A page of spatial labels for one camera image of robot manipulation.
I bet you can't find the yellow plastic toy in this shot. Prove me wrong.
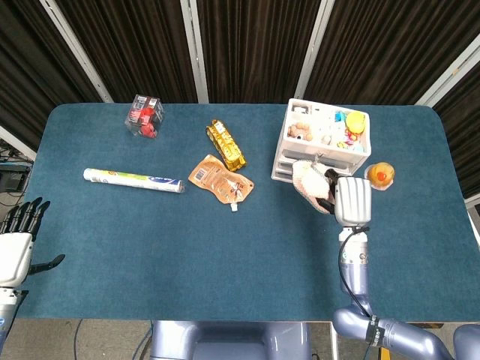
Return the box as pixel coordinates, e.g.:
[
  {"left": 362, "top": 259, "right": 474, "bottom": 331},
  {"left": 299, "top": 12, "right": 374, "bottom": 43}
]
[{"left": 345, "top": 111, "right": 367, "bottom": 134}]

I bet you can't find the clear box with red items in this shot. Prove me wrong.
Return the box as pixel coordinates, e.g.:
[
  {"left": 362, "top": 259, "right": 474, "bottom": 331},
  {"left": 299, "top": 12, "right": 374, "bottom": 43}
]
[{"left": 124, "top": 94, "right": 166, "bottom": 140}]

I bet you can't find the blue-grey robot torso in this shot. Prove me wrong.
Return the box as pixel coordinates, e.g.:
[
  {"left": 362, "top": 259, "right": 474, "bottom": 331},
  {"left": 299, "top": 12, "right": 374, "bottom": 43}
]
[{"left": 149, "top": 320, "right": 312, "bottom": 360}]

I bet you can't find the white metal frame post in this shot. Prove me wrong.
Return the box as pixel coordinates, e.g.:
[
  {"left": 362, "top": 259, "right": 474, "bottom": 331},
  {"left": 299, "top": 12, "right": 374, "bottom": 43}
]
[
  {"left": 39, "top": 0, "right": 114, "bottom": 104},
  {"left": 415, "top": 43, "right": 480, "bottom": 107},
  {"left": 294, "top": 0, "right": 335, "bottom": 100},
  {"left": 179, "top": 0, "right": 210, "bottom": 104},
  {"left": 0, "top": 125, "right": 38, "bottom": 161}
]

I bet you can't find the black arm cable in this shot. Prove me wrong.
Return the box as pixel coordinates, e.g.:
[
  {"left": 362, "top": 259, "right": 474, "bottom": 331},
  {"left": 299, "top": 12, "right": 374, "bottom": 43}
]
[{"left": 338, "top": 225, "right": 375, "bottom": 319}]

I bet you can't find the right black-white robot hand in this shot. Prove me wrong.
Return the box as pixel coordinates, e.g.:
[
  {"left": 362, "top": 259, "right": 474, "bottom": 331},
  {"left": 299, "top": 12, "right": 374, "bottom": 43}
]
[{"left": 314, "top": 168, "right": 372, "bottom": 227}]

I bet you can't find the brown bead toy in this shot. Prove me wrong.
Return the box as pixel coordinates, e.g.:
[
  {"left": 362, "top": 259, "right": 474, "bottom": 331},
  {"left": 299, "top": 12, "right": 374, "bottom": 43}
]
[{"left": 286, "top": 121, "right": 314, "bottom": 142}]

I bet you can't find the left black-white robot hand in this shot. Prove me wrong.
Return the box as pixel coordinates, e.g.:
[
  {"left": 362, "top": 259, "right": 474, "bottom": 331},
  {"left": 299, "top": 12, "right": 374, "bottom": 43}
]
[{"left": 0, "top": 196, "right": 66, "bottom": 289}]

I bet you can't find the gold foil snack package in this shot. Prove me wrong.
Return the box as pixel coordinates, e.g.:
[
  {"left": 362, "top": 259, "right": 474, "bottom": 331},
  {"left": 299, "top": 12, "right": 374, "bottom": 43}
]
[{"left": 205, "top": 119, "right": 248, "bottom": 173}]

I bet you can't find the white wrapped roll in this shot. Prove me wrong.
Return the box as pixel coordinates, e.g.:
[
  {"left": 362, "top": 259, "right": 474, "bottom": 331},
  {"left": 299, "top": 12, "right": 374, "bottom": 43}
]
[{"left": 82, "top": 167, "right": 186, "bottom": 195}]

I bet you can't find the blue felt table mat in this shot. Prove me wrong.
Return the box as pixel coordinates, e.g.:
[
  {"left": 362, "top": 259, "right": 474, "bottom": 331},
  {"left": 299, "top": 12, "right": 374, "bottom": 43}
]
[{"left": 7, "top": 103, "right": 480, "bottom": 323}]

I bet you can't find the dark floor cable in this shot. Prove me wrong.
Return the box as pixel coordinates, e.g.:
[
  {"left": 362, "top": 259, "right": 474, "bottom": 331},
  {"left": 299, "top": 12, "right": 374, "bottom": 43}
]
[
  {"left": 136, "top": 322, "right": 155, "bottom": 360},
  {"left": 72, "top": 319, "right": 84, "bottom": 360}
]

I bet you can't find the white plastic drawer organizer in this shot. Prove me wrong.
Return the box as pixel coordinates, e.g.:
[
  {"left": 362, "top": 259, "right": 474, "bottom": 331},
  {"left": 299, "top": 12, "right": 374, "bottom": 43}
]
[{"left": 271, "top": 97, "right": 372, "bottom": 187}]

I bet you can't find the fruit jelly cup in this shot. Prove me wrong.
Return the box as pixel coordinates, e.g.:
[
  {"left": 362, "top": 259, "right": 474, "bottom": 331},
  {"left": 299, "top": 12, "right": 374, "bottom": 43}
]
[{"left": 364, "top": 161, "right": 396, "bottom": 192}]

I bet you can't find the orange spout pouch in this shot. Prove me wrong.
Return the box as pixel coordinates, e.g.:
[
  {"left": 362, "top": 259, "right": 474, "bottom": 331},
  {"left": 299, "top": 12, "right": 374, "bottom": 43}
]
[{"left": 187, "top": 154, "right": 255, "bottom": 213}]

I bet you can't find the black electronic device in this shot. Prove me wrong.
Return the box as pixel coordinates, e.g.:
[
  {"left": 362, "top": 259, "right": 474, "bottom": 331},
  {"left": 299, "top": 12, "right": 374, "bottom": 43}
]
[{"left": 0, "top": 164, "right": 32, "bottom": 193}]

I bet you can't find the dark brown curtain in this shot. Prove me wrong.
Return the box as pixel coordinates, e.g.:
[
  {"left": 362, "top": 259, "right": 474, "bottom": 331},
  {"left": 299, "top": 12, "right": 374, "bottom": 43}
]
[
  {"left": 433, "top": 70, "right": 480, "bottom": 199},
  {"left": 196, "top": 0, "right": 322, "bottom": 104},
  {"left": 0, "top": 0, "right": 105, "bottom": 151},
  {"left": 55, "top": 0, "right": 199, "bottom": 104},
  {"left": 303, "top": 0, "right": 480, "bottom": 106}
]

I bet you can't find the colourful small toy pile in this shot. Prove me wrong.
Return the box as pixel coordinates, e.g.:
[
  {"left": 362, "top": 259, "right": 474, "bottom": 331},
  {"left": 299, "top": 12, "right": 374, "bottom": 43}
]
[{"left": 336, "top": 130, "right": 367, "bottom": 152}]

